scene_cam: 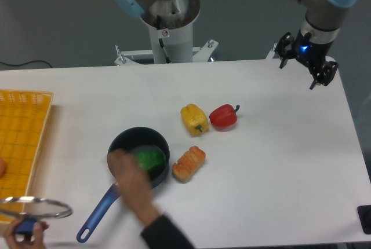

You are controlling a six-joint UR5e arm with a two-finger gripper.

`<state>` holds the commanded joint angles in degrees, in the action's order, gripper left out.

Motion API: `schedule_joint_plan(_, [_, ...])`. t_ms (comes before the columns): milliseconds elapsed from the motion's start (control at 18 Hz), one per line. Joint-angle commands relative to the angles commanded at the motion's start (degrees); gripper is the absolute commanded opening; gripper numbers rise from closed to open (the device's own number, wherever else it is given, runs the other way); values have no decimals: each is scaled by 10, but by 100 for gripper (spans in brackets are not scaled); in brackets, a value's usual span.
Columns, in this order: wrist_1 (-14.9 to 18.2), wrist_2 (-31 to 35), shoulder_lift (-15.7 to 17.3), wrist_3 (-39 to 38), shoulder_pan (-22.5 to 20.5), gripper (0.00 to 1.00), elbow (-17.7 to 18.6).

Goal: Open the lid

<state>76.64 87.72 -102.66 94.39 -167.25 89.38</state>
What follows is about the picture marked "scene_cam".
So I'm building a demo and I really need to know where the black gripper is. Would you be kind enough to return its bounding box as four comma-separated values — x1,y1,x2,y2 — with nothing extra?
274,31,339,90

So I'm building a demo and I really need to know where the green bell pepper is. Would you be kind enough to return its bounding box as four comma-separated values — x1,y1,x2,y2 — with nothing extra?
134,150,166,174

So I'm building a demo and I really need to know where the dark blue saucepan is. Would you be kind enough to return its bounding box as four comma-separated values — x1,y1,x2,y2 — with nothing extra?
77,127,170,243

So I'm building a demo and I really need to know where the glass lid with blue knob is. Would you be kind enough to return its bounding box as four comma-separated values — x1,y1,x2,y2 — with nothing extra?
1,196,73,237

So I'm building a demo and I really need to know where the dark sleeved forearm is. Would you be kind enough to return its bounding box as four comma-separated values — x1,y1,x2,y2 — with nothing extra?
140,214,195,249

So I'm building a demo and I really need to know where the person right hand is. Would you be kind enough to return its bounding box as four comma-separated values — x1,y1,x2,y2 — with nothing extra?
107,149,161,228

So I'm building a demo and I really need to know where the person left hand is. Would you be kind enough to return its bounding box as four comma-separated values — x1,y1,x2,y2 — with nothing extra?
3,219,49,249

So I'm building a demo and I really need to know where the red bell pepper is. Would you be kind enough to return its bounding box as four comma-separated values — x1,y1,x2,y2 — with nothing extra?
209,104,240,127

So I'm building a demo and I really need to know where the yellow bell pepper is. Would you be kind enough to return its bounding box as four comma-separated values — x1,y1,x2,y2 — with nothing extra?
180,104,209,137

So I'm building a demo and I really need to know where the toasted bread loaf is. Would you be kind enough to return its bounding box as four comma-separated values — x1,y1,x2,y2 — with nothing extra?
172,146,206,183

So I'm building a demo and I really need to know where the black device at table edge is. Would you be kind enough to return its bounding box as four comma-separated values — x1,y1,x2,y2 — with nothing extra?
357,205,371,235

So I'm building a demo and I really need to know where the yellow woven basket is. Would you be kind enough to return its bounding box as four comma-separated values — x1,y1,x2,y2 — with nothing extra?
0,89,54,237

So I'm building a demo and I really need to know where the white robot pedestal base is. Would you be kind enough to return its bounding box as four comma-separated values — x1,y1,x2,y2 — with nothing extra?
116,0,219,64

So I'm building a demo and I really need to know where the black cable on floor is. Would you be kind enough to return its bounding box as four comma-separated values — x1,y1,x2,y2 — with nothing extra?
0,60,53,69

